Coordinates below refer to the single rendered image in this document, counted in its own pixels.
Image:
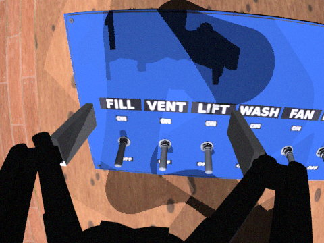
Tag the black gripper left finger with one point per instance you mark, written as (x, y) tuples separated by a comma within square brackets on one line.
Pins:
[(18, 175)]

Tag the blue switch console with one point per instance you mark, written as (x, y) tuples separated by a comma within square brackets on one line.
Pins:
[(163, 83)]

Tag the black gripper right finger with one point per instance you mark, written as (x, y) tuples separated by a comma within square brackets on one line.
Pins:
[(292, 219)]

